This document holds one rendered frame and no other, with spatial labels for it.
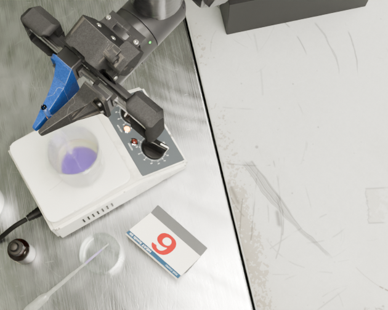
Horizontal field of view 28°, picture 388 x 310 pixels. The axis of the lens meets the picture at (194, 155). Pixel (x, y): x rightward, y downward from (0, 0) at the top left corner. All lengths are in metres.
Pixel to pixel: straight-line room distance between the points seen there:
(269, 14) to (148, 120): 0.38
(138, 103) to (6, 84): 0.38
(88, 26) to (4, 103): 0.38
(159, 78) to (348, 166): 0.29
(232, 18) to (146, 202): 0.28
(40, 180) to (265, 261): 0.32
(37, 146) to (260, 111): 0.32
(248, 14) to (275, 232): 0.30
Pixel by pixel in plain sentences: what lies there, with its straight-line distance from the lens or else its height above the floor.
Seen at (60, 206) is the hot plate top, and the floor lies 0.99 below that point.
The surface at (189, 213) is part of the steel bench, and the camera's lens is 1.05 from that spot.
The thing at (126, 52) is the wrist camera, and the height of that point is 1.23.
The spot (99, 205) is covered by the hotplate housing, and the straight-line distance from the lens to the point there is 1.00.
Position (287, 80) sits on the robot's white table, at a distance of 1.11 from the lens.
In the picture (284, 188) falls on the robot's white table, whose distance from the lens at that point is 1.07.
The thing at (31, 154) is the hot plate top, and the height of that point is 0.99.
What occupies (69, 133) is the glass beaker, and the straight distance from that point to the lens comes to 0.95.
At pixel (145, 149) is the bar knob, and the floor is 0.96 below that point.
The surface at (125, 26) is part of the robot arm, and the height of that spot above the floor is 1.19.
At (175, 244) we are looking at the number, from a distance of 1.03.
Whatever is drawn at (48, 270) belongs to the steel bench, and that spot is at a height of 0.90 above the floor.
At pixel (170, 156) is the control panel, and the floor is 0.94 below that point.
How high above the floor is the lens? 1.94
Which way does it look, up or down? 75 degrees down
